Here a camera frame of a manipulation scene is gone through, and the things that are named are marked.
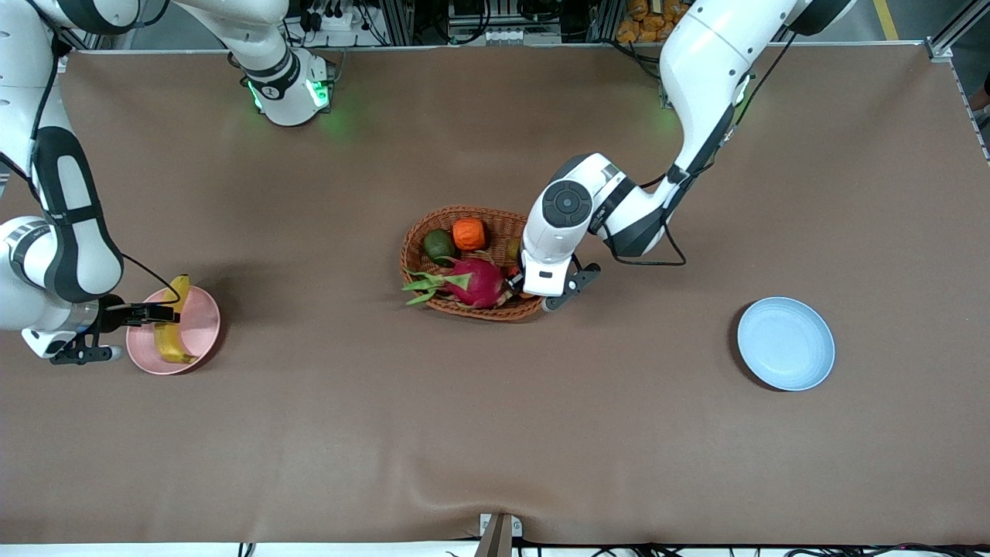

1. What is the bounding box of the yellow banana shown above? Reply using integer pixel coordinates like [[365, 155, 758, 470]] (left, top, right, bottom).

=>
[[152, 274, 197, 365]]

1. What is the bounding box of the pink round plate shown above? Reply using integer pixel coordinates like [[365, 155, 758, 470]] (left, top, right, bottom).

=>
[[125, 285, 222, 377]]

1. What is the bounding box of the pink dragon fruit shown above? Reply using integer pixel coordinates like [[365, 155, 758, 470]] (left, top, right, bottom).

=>
[[401, 257, 514, 311]]

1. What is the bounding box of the orange tangerine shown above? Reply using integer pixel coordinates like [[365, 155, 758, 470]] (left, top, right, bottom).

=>
[[452, 218, 487, 253]]

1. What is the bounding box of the dark green avocado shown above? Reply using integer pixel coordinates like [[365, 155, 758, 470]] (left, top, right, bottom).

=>
[[422, 229, 458, 265]]

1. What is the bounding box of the brown wicker basket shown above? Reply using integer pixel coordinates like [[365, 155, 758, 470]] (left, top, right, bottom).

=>
[[399, 205, 547, 323]]

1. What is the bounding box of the brown table cover cloth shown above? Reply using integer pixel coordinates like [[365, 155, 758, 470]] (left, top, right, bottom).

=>
[[0, 43, 990, 547]]

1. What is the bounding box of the light blue round plate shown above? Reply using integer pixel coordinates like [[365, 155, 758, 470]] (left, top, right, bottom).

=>
[[736, 297, 836, 392]]

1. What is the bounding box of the pile of orange objects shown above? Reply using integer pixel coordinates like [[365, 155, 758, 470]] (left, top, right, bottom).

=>
[[616, 0, 697, 45]]

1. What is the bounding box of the white power strip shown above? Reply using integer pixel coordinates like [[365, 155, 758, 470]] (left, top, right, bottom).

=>
[[303, 0, 374, 37]]

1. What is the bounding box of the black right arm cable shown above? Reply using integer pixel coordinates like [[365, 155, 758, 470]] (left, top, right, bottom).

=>
[[27, 39, 183, 305]]

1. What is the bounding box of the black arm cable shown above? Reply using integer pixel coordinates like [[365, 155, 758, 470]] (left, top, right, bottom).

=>
[[599, 31, 798, 268], [27, 39, 183, 305]]

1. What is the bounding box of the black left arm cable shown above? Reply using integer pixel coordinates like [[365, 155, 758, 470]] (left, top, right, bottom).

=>
[[599, 31, 798, 268]]

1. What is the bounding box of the metal table edge bracket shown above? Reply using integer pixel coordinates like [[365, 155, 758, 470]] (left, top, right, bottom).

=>
[[473, 512, 524, 557]]

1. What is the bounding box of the aluminium frame profile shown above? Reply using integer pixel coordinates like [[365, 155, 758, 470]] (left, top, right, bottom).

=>
[[927, 0, 990, 61]]

